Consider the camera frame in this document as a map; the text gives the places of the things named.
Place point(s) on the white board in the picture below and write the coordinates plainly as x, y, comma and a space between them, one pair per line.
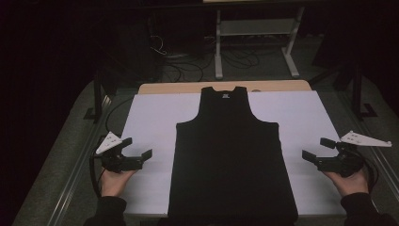
150, 119

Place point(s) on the black metal stand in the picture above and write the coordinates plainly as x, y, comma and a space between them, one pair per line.
357, 94
98, 94

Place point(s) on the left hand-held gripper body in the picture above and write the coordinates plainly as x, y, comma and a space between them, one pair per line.
119, 161

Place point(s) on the grey metal stand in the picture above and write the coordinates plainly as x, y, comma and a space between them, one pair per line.
255, 27

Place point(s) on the metal floor rail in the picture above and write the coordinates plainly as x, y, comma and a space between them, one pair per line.
72, 188
384, 175

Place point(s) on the black tank top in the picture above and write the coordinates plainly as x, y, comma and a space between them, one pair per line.
229, 157

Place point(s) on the person's right hand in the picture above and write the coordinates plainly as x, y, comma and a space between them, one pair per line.
353, 184

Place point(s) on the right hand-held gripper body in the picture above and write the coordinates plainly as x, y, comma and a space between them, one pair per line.
345, 163

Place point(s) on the person's left hand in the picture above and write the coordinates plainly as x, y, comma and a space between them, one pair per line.
113, 183

